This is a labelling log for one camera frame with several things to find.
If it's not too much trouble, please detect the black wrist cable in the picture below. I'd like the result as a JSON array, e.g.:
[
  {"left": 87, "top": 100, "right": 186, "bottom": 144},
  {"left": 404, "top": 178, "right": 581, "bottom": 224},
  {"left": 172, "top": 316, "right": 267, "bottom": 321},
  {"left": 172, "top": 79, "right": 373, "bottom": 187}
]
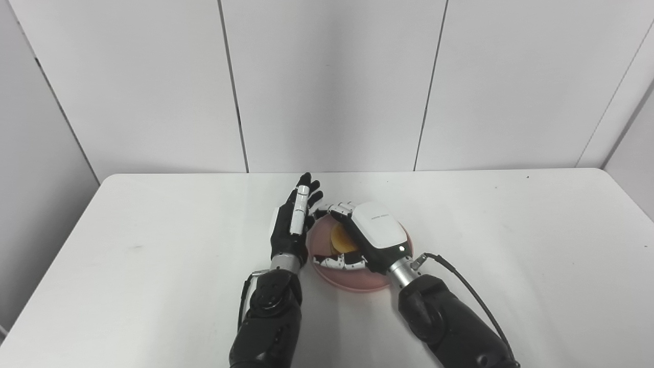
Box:
[{"left": 412, "top": 252, "right": 521, "bottom": 368}]

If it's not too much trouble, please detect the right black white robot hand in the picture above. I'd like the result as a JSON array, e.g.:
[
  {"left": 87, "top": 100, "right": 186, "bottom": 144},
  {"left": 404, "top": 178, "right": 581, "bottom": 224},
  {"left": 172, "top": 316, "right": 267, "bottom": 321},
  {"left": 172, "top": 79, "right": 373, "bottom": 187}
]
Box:
[{"left": 312, "top": 201, "right": 413, "bottom": 274}]

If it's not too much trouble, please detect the toy hamburger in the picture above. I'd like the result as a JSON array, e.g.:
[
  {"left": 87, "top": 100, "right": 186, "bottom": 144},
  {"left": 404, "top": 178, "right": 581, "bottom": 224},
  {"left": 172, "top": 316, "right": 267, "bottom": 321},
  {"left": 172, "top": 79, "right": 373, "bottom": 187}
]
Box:
[{"left": 330, "top": 222, "right": 360, "bottom": 255}]

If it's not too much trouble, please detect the pink round plate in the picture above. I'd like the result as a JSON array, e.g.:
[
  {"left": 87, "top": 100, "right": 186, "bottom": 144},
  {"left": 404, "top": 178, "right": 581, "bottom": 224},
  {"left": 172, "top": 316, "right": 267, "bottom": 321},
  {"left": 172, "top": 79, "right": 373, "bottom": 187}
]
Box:
[{"left": 308, "top": 213, "right": 413, "bottom": 293}]

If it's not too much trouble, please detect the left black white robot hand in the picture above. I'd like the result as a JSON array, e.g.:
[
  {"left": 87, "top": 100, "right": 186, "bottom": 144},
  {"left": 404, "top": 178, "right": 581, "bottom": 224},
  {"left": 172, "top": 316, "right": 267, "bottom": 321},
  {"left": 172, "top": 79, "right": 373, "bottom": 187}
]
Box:
[{"left": 269, "top": 172, "right": 324, "bottom": 260}]

